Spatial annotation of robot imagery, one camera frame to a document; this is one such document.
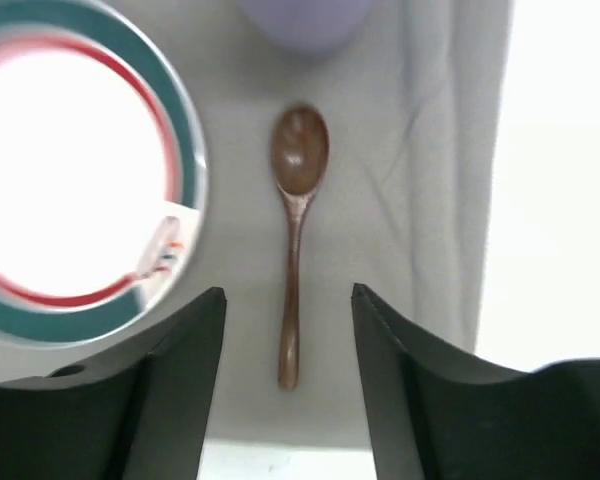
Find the grey cloth placemat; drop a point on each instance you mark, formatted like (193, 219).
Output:
(411, 103)

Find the brown wooden spoon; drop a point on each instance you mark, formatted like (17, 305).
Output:
(299, 155)

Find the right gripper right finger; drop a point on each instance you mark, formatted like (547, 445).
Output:
(435, 411)

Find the white plate green red rim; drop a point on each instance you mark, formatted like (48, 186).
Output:
(103, 172)

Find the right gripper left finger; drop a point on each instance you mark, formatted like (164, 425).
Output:
(138, 410)

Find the lilac plastic cup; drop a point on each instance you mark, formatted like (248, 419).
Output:
(307, 26)

